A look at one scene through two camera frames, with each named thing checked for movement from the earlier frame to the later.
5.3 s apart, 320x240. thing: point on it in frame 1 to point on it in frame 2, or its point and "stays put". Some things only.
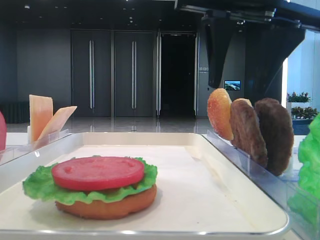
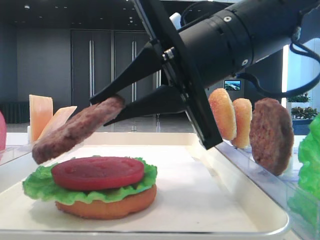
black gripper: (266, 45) to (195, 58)
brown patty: (278, 125) stays put
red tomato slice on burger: (97, 173) stays put
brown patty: (247, 132) to (76, 127)
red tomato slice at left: (2, 132) stays put
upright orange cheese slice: (41, 111) stays put
